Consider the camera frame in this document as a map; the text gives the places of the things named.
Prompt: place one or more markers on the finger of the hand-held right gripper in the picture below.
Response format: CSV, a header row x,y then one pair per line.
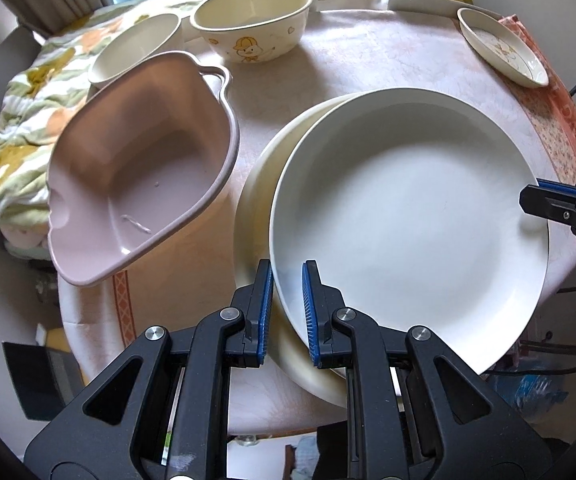
x,y
548,202

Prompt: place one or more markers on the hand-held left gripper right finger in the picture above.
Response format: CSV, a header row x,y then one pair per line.
x,y
311,310

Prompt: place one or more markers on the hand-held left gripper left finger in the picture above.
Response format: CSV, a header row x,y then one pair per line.
x,y
265,310

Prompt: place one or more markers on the large cream plate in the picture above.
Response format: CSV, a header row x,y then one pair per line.
x,y
258,200

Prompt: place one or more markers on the large white plate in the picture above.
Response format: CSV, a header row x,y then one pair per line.
x,y
408,220

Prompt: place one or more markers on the small printed cream plate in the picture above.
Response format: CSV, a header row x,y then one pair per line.
x,y
498,45

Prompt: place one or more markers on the pink heart-shaped bowl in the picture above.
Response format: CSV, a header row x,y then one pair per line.
x,y
142,160

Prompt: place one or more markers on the cream bowl with duck print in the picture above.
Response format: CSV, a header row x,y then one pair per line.
x,y
253,45

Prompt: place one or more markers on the plain cream bowl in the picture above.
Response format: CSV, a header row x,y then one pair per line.
x,y
132,45

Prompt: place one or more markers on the blue plastic bag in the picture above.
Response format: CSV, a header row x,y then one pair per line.
x,y
533,392

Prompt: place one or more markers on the pink printed tablecloth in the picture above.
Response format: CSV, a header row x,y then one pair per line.
x,y
393,50

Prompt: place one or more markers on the black flat case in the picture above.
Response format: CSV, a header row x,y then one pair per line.
x,y
42,380

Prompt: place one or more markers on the white rectangular tray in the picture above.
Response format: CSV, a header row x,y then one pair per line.
x,y
418,2

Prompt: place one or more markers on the floral quilt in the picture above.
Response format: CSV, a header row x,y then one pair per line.
x,y
22,125

